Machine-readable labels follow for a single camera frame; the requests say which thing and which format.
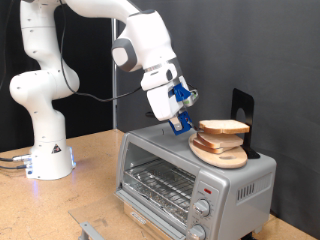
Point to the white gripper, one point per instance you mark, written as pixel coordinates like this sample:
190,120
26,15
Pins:
165,100

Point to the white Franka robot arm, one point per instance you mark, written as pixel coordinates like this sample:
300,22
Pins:
46,140

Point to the red oven indicator light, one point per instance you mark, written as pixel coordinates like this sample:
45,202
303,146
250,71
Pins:
208,191

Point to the silver toaster oven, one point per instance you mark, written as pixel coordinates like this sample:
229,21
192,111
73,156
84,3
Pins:
233,186

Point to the silver oven knob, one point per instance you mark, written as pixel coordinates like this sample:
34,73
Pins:
202,207
197,232

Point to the wooden block under oven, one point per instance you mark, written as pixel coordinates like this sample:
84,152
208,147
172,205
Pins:
143,231

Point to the round wooden cutting board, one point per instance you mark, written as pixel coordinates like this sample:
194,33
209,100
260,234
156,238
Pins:
223,161

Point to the metal pole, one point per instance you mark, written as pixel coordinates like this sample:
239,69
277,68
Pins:
115,110

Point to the black metal bookend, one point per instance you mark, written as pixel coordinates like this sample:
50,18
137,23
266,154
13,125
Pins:
248,106

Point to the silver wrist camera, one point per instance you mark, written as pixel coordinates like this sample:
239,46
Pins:
190,97

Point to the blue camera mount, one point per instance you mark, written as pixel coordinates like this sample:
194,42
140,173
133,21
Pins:
180,92

